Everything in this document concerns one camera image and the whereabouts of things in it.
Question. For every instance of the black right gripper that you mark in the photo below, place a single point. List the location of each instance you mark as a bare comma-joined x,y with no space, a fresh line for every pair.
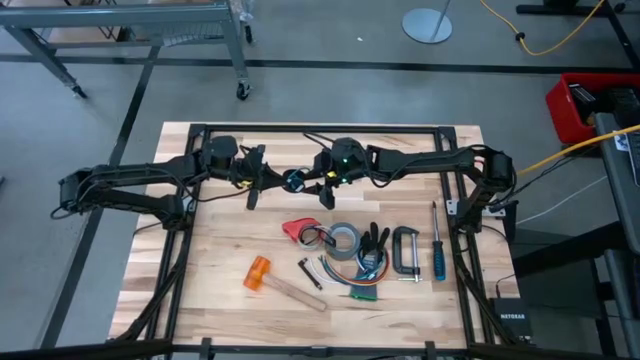
326,195

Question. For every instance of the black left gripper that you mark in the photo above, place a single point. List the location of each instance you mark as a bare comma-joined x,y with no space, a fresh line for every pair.
250,175

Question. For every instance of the black round spool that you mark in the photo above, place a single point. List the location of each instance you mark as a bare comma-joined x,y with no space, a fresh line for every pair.
285,180

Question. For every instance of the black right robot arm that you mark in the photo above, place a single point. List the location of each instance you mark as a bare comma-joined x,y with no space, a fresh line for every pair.
425,160

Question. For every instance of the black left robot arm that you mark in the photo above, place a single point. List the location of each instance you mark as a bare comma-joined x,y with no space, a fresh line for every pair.
125,175

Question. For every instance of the white tape roll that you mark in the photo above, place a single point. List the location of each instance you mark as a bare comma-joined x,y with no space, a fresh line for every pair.
311,246

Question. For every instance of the black spring clamp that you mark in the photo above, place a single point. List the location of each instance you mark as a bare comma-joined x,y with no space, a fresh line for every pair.
373,235

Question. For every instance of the orange head wooden mallet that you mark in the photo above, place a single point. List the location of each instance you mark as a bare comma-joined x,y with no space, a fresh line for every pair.
257,272

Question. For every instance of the small blue grey module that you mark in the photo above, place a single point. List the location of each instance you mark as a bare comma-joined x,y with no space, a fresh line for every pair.
370,262

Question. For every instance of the black C-clamp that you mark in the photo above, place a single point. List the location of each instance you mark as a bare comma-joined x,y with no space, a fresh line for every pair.
397,250

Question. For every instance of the round grey stand base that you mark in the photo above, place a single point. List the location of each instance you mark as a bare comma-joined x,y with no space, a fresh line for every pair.
426,25

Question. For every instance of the grey metal wheeled cart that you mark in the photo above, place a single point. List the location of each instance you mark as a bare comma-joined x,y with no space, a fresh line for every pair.
125,15

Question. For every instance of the red plastic bin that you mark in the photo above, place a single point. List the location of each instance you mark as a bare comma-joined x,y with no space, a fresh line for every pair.
560,110

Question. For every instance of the grey desk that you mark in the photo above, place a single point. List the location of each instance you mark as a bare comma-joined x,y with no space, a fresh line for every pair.
620,210

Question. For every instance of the grey duct tape roll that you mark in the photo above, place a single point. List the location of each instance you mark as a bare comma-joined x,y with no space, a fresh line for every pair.
334,251

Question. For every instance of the black aluminium rig frame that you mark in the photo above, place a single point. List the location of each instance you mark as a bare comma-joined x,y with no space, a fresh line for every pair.
320,351

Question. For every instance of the black Netgear network switch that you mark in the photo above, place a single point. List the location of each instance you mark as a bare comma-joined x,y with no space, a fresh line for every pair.
511,317

